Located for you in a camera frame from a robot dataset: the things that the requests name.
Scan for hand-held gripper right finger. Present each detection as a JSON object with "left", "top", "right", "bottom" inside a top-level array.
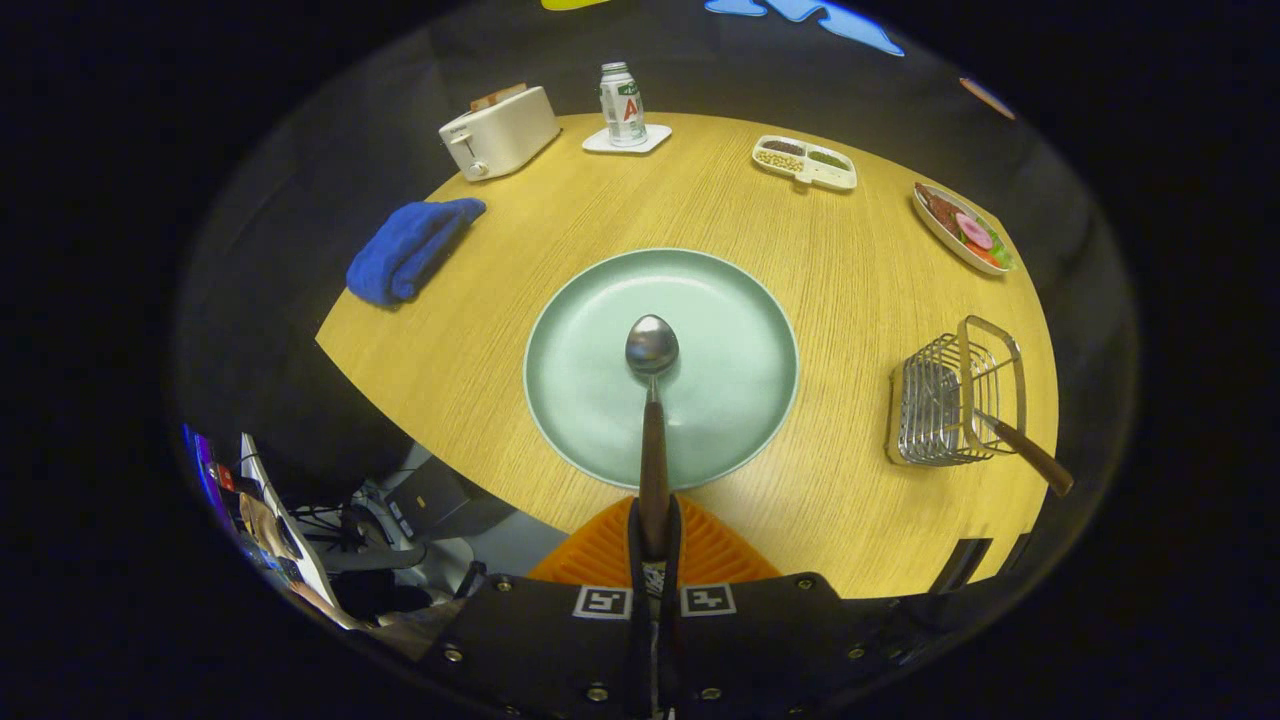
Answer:
[{"left": 662, "top": 495, "right": 911, "bottom": 720}]

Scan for person's legs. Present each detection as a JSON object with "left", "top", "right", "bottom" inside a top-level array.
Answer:
[{"left": 375, "top": 598, "right": 466, "bottom": 661}]

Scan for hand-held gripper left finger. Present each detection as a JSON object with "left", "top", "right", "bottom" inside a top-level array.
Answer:
[{"left": 418, "top": 495, "right": 651, "bottom": 720}]

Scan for black box under table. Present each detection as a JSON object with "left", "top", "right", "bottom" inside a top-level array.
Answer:
[{"left": 385, "top": 460, "right": 471, "bottom": 541}]

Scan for small white drink bottle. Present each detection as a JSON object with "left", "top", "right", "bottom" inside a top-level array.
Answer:
[{"left": 599, "top": 62, "right": 649, "bottom": 149}]

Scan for pale green plate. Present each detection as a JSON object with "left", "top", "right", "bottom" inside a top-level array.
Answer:
[{"left": 523, "top": 248, "right": 801, "bottom": 493}]

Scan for spoon with wooden handle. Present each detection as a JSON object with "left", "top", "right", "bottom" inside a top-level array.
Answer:
[{"left": 625, "top": 314, "right": 681, "bottom": 561}]

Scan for blue folded cloth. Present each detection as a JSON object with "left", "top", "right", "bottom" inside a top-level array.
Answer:
[{"left": 345, "top": 197, "right": 488, "bottom": 308}]

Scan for white square coaster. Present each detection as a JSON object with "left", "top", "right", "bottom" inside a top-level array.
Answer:
[{"left": 582, "top": 123, "right": 673, "bottom": 156}]

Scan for computer monitor with colourful screen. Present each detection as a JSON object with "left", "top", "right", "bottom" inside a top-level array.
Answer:
[{"left": 183, "top": 425, "right": 241, "bottom": 531}]

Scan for white plate with food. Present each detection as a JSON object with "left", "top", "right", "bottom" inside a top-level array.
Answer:
[{"left": 912, "top": 182, "right": 1021, "bottom": 276}]

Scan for white sectioned dish with beans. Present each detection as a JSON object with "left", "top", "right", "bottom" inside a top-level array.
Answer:
[{"left": 751, "top": 135, "right": 859, "bottom": 193}]

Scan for white toaster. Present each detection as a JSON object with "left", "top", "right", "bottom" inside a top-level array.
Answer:
[{"left": 438, "top": 85, "right": 562, "bottom": 182}]

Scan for fork with wooden handle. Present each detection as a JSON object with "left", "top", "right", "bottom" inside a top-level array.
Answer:
[{"left": 970, "top": 405, "right": 1076, "bottom": 498}]

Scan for metal wire basket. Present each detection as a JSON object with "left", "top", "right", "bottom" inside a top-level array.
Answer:
[{"left": 885, "top": 315, "right": 1028, "bottom": 468}]

